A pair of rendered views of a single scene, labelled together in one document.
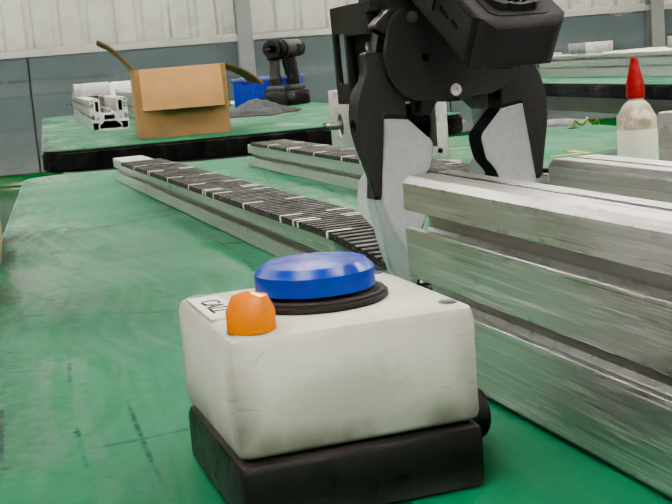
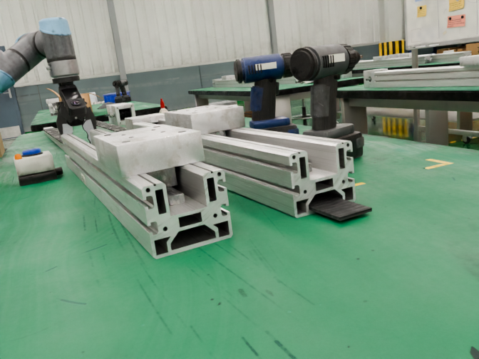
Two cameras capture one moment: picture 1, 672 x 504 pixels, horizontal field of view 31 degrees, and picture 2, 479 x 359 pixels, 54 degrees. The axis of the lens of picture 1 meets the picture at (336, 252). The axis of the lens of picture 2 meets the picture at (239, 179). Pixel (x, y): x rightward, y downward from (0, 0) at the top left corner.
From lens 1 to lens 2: 0.80 m
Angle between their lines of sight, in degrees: 8
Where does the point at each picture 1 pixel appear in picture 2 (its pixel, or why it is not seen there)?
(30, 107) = (40, 104)
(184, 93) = not seen: hidden behind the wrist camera
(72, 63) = (55, 86)
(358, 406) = (35, 168)
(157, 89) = not seen: hidden behind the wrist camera
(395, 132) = (65, 126)
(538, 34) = (80, 109)
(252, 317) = (17, 157)
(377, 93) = (60, 119)
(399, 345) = (40, 159)
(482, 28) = (70, 109)
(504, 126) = (87, 123)
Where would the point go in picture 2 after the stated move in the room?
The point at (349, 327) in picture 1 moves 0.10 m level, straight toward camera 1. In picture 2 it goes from (32, 157) to (18, 166)
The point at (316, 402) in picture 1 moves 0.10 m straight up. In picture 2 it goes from (28, 168) to (18, 123)
